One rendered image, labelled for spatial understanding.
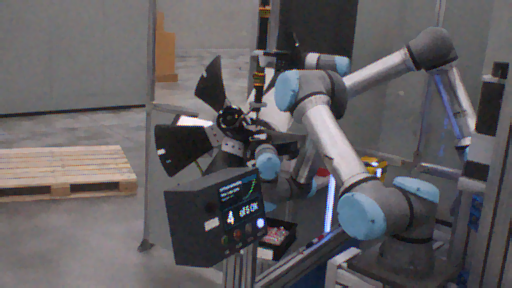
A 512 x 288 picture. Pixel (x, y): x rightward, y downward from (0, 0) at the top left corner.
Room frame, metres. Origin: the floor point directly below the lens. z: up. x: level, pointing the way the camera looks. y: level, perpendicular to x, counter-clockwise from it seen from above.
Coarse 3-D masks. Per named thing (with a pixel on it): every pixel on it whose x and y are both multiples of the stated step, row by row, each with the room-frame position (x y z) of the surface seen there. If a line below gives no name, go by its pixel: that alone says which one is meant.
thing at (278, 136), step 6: (258, 132) 2.04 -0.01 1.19; (264, 132) 2.05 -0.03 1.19; (270, 132) 2.07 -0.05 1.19; (276, 132) 2.07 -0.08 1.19; (282, 132) 2.10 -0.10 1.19; (276, 138) 2.01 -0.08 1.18; (282, 138) 2.01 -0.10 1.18; (288, 138) 2.02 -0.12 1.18; (294, 138) 2.03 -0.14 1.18; (300, 138) 2.04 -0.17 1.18; (300, 144) 1.98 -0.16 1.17; (288, 156) 1.90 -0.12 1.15; (294, 156) 1.91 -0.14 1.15
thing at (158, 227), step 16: (160, 112) 3.35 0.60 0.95; (208, 160) 3.13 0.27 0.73; (160, 176) 3.34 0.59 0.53; (176, 176) 3.27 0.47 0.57; (192, 176) 3.20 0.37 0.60; (400, 176) 2.50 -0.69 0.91; (432, 176) 2.42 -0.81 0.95; (160, 192) 3.34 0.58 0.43; (320, 192) 2.73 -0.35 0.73; (336, 192) 2.68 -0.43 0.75; (448, 192) 2.38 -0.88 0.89; (160, 208) 3.34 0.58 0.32; (304, 208) 2.77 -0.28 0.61; (320, 208) 2.72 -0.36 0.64; (336, 208) 2.67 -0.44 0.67; (160, 224) 3.34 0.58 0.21; (304, 224) 2.77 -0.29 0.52; (320, 224) 2.71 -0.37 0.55; (160, 240) 3.33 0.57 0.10; (304, 240) 2.76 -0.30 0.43; (368, 240) 2.57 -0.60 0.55
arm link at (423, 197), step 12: (396, 180) 1.34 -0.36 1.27; (408, 180) 1.36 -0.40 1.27; (420, 180) 1.39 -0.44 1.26; (408, 192) 1.30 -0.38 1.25; (420, 192) 1.29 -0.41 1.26; (432, 192) 1.30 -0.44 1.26; (408, 204) 1.27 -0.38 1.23; (420, 204) 1.29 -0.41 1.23; (432, 204) 1.30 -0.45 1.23; (420, 216) 1.28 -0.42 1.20; (432, 216) 1.31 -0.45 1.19; (408, 228) 1.28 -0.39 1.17; (420, 228) 1.29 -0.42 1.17; (432, 228) 1.31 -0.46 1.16
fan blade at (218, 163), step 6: (222, 150) 2.07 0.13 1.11; (216, 156) 2.04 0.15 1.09; (222, 156) 2.05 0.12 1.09; (228, 156) 2.06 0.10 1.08; (234, 156) 2.07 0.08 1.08; (240, 156) 2.09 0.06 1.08; (210, 162) 2.03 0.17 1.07; (216, 162) 2.03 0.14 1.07; (222, 162) 2.03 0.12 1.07; (228, 162) 2.04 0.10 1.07; (234, 162) 2.05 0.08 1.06; (240, 162) 2.07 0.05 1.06; (210, 168) 2.01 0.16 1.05; (216, 168) 2.01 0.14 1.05; (222, 168) 2.02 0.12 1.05; (204, 174) 1.99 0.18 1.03
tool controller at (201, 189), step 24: (240, 168) 1.43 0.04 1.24; (168, 192) 1.25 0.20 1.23; (192, 192) 1.21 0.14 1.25; (216, 192) 1.26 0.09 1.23; (240, 192) 1.33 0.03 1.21; (168, 216) 1.25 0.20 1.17; (192, 216) 1.21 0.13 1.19; (216, 216) 1.24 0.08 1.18; (240, 216) 1.31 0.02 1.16; (264, 216) 1.39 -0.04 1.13; (192, 240) 1.21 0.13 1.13; (216, 240) 1.22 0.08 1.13; (240, 240) 1.29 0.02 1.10; (192, 264) 1.21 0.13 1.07
